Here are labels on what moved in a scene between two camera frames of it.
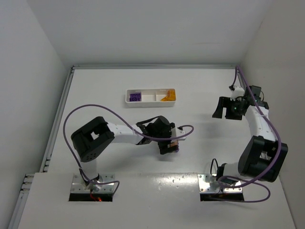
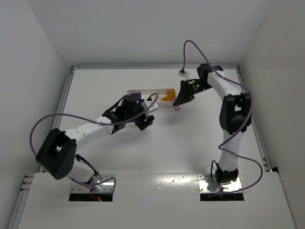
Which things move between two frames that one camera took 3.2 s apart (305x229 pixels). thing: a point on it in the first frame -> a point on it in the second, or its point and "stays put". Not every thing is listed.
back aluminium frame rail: (237, 67) stays put
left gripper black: (165, 147) -> (142, 120)
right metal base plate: (208, 183) stays put
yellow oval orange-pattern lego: (171, 95) stays put
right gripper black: (227, 108) -> (185, 90)
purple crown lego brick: (177, 150) -> (177, 107)
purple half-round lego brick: (135, 95) stays put
